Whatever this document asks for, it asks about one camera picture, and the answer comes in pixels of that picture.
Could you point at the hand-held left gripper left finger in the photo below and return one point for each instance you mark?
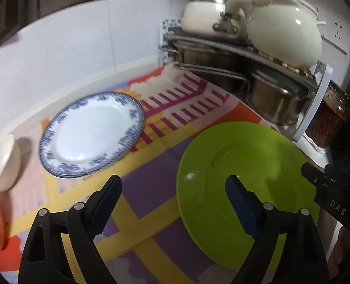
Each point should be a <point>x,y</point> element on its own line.
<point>104,213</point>

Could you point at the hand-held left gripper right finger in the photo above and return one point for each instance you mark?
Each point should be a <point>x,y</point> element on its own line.
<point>240,204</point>

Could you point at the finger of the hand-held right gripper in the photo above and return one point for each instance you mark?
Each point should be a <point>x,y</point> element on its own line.
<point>311,173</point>

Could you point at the green plate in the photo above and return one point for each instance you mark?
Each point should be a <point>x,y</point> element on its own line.
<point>222,159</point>

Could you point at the blue patterned white plate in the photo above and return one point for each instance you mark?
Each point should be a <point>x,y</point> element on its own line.
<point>89,133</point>

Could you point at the white bowl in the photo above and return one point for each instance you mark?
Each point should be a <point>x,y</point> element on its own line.
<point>6,165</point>

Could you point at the person's right hand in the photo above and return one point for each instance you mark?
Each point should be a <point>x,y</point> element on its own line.
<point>342,248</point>

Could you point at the colourful patterned mat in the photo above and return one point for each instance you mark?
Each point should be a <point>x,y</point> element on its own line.
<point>151,177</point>

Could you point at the glass jar of chili sauce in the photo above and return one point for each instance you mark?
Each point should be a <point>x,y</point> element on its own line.
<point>328,115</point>

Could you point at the shiny steel pot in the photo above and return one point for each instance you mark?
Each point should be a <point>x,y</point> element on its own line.
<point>269,100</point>

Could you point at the wooden bead trivet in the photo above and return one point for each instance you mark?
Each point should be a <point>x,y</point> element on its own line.
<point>293,69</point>

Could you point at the large cream pot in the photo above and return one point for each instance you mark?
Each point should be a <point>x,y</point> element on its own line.
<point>281,29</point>

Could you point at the metal corner rack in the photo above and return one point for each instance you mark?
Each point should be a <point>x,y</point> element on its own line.
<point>192,37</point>

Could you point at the small cream kettle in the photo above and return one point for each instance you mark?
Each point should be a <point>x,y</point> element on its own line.
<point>198,14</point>

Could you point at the white wall socket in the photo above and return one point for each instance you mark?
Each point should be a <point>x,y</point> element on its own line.
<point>337,29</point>

